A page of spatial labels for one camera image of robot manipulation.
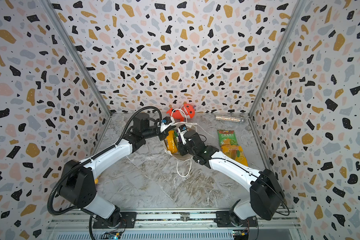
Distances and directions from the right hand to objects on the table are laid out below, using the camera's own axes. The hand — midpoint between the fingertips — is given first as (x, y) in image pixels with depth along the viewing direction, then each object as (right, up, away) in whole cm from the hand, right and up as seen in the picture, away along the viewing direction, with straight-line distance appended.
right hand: (177, 139), depth 80 cm
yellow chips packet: (+34, -9, +12) cm, 37 cm away
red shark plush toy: (+4, +19, +33) cm, 38 cm away
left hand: (-2, +9, -2) cm, 9 cm away
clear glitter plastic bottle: (+38, +13, +36) cm, 54 cm away
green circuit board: (-30, -44, -10) cm, 54 cm away
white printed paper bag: (+4, -10, -4) cm, 11 cm away
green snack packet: (+33, -1, +26) cm, 42 cm away
